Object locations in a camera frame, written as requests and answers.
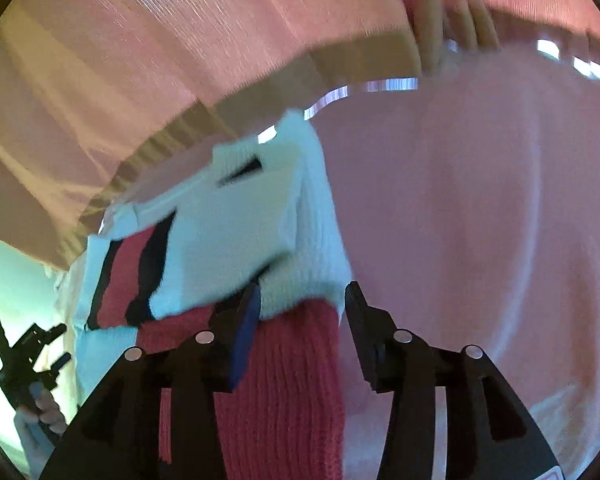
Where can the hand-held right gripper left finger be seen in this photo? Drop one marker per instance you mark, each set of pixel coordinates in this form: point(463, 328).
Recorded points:
point(243, 332)

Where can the white knit sweater red stripes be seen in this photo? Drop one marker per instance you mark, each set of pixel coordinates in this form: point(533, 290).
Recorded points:
point(220, 230)

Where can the person's left hand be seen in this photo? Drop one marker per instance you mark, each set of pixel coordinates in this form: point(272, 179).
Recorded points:
point(47, 410)

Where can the pink curtain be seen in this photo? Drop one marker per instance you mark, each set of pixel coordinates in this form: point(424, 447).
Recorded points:
point(155, 35)

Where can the brown striped fabric band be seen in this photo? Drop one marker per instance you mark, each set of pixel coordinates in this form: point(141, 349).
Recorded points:
point(260, 95)

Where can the person's left forearm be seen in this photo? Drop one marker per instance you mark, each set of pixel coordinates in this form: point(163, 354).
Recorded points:
point(32, 447)

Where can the pink blanket with white bows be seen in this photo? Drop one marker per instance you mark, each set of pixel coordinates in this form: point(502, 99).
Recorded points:
point(455, 210)

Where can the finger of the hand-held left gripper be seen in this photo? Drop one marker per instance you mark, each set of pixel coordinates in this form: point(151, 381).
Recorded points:
point(57, 367)
point(42, 337)

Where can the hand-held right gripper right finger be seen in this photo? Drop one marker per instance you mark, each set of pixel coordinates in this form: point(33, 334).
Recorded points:
point(364, 332)

